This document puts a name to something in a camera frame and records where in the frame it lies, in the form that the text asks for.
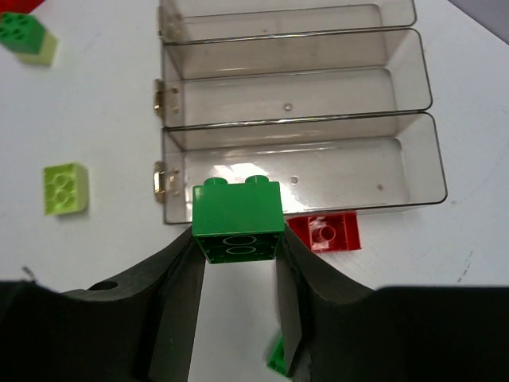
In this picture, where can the red L lego stack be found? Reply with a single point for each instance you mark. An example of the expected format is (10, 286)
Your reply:
(19, 6)

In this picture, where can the green sloped lego brick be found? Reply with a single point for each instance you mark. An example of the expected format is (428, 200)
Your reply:
(237, 222)

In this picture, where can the far clear plastic bin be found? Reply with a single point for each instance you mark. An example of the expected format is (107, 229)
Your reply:
(280, 18)

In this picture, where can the near clear plastic bin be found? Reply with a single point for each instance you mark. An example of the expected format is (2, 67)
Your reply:
(324, 164)

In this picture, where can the green and lime lego stack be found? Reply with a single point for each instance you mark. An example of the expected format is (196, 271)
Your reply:
(29, 40)

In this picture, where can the middle clear plastic bin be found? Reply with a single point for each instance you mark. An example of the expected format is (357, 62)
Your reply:
(286, 77)

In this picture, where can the small green square lego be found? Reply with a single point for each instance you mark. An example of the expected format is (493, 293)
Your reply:
(276, 358)

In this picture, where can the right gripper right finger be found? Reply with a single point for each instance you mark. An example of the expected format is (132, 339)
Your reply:
(336, 329)

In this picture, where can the lime lego brick centre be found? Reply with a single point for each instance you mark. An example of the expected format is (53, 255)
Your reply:
(66, 189)

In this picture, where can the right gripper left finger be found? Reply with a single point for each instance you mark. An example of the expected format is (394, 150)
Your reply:
(138, 325)

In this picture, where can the red square lego brick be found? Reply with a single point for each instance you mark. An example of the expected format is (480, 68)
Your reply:
(328, 233)

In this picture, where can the clear plastic bin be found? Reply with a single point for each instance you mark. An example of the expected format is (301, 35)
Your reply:
(286, 77)
(280, 18)
(324, 164)

